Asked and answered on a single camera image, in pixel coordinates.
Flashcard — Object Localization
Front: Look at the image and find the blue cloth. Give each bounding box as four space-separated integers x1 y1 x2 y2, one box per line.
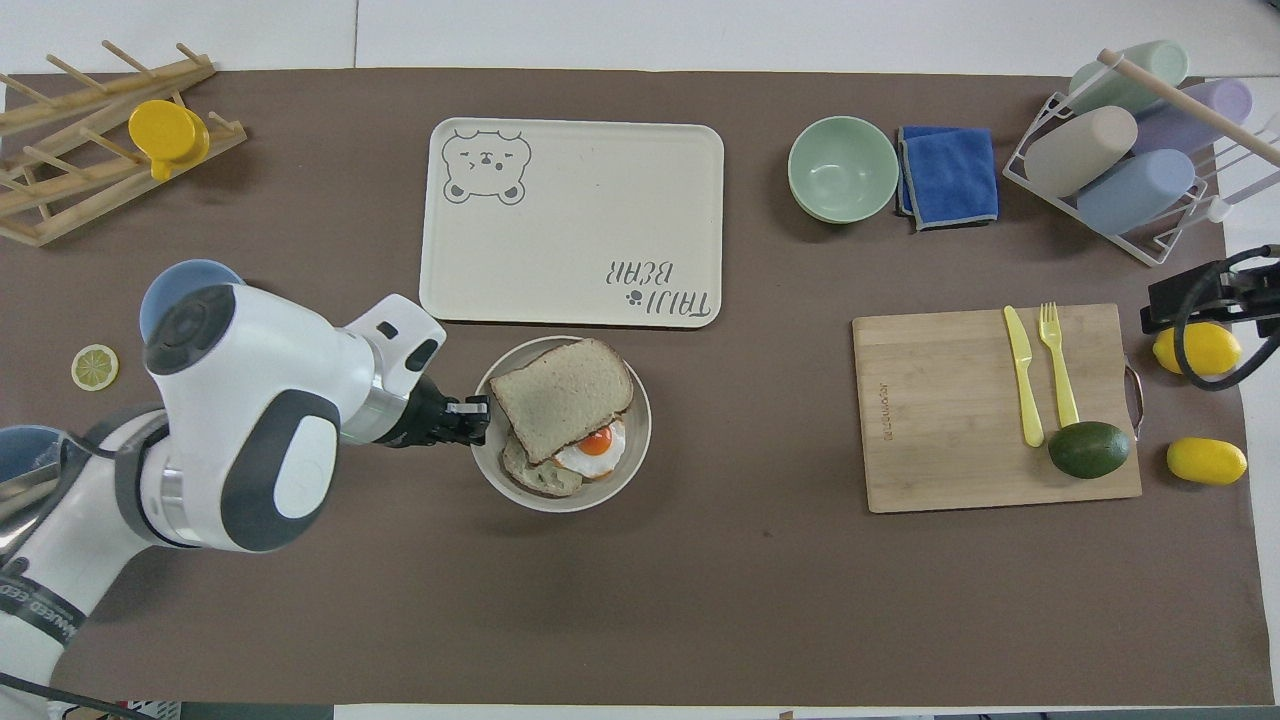
896 125 1000 232

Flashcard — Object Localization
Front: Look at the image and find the beige round plate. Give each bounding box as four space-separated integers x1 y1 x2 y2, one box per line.
470 335 653 514

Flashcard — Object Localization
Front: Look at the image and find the green cup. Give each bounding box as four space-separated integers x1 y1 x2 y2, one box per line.
1068 40 1191 116

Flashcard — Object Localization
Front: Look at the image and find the purple cup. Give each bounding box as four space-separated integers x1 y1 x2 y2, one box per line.
1135 78 1254 156

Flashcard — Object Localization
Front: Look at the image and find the beige cup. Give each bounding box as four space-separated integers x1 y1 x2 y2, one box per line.
1024 105 1139 198

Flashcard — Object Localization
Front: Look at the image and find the wooden rod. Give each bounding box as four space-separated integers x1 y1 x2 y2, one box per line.
1097 48 1280 166

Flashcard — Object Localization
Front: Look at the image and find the green avocado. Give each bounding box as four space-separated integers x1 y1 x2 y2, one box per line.
1048 421 1133 480

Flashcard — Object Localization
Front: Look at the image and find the brown bread slice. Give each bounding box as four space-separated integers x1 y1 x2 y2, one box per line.
489 338 635 465

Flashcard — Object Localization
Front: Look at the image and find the yellow lemon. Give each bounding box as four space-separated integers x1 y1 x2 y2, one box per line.
1153 322 1243 377
1166 437 1249 487

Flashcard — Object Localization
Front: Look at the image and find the green bowl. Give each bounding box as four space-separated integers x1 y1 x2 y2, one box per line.
787 116 900 224

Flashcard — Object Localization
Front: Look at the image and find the white wire rack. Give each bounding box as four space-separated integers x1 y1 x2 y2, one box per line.
1003 50 1280 267

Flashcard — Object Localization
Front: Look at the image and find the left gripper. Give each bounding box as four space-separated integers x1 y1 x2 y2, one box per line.
382 374 459 449

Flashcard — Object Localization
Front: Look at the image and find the wooden cutting board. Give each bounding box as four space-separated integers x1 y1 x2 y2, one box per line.
852 303 1144 514

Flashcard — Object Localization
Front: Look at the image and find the bread slice with holes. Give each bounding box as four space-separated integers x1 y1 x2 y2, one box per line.
501 432 584 498

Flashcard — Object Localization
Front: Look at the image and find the wooden dish rack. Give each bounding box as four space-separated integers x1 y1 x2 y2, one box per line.
0 40 248 248

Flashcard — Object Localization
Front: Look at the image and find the yellow plastic knife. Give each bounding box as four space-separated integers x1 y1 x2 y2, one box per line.
1004 305 1046 448

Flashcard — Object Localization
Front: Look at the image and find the yellow cup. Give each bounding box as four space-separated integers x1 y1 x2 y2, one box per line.
128 99 211 182

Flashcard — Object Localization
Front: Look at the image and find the lemon slice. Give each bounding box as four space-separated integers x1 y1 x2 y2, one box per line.
71 344 120 391

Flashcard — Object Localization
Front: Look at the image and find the blue bowl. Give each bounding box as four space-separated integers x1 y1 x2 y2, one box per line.
0 425 69 483
138 258 246 341

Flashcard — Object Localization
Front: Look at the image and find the fried egg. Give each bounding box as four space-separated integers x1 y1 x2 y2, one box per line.
553 418 627 479

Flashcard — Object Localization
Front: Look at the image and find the yellow plastic fork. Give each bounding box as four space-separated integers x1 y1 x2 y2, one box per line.
1038 302 1081 429

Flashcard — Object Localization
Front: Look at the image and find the light blue cup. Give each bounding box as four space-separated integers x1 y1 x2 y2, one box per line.
1077 149 1197 236

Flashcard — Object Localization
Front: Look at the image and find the cream tray with bear print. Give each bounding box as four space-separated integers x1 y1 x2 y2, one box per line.
418 117 725 329

